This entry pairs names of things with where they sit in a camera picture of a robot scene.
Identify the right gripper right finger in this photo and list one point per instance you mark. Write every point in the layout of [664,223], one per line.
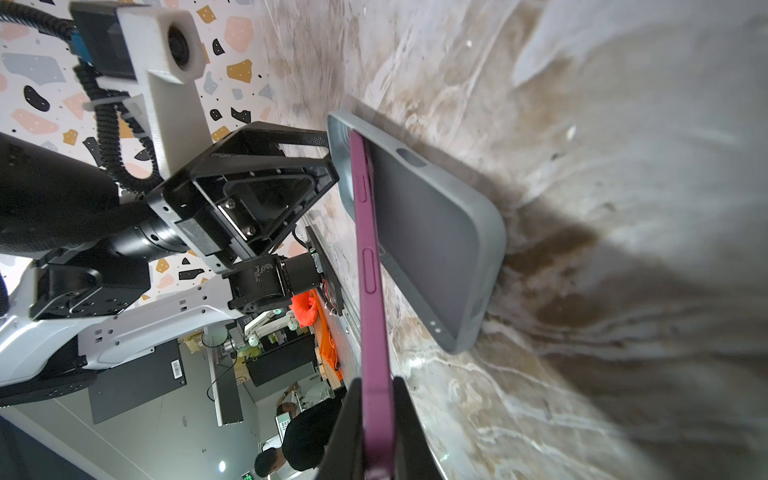
[413,457]

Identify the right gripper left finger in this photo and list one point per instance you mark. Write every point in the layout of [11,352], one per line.
[344,458]

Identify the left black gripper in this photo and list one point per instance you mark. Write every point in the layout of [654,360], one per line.
[229,219]

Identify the black phone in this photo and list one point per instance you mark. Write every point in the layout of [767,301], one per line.
[378,416]

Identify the light blue phone case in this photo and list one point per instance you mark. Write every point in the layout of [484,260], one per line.
[442,241]

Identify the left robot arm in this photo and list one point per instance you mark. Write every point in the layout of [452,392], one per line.
[107,281]

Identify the person in black shirt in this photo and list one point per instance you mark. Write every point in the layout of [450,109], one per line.
[305,440]

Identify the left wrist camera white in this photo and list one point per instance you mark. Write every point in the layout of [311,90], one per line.
[142,60]

